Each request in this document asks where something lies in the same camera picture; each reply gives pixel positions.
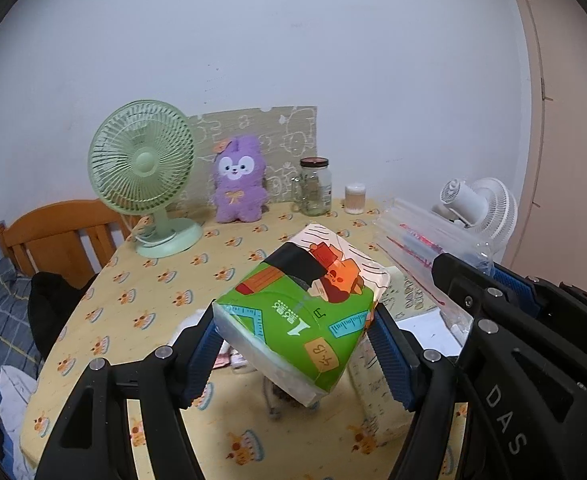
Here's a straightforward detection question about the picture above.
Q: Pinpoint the clear plastic bag pack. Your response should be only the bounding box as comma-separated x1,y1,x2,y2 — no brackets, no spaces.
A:
374,198,493,335

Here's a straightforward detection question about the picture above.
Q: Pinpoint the green tissue pack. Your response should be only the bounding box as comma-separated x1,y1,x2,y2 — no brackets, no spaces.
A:
212,223,391,406

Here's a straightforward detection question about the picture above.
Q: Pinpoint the pink packet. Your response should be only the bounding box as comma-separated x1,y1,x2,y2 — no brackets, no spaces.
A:
213,349,248,370

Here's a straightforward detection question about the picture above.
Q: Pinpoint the white towel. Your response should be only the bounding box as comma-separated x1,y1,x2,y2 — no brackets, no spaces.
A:
167,309,205,346

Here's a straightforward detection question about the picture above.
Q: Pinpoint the patterned fabric storage box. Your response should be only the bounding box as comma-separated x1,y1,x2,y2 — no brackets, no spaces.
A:
348,266,461,454

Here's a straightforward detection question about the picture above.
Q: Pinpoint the beige door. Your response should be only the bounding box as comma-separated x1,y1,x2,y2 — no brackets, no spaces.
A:
505,0,587,291

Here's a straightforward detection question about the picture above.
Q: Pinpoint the white standing fan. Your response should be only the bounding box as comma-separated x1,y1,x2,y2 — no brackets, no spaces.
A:
432,178,518,255

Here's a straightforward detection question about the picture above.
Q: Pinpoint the white cloth on floor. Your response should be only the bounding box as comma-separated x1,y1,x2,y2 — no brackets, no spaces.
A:
0,365,37,480

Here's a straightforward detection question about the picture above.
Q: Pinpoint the yellow cake-pattern tablecloth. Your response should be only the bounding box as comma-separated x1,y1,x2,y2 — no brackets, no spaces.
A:
20,203,402,479

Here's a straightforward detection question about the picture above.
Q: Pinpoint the black clothing on chair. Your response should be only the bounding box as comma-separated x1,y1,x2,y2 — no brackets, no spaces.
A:
28,272,97,360

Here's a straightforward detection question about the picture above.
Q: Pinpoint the blue plaid bedding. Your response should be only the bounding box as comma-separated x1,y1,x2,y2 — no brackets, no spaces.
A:
0,258,43,379

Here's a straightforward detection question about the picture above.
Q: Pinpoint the cotton swab container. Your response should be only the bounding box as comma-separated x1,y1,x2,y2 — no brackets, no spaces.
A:
343,182,366,214

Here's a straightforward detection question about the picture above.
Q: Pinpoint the glass jar with lid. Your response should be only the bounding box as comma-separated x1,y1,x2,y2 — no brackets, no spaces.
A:
291,156,333,217

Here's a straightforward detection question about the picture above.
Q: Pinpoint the wooden chair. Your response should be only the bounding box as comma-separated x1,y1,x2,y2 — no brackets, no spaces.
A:
0,200,139,288

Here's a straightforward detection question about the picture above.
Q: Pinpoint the patterned cardboard backboard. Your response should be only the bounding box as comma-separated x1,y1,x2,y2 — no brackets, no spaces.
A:
171,106,317,211

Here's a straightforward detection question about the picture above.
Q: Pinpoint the purple plush toy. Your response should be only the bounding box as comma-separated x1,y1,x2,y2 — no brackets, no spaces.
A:
213,136,268,223

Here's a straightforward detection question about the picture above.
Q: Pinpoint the green desk fan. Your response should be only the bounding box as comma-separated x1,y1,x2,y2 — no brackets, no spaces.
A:
87,100,203,259

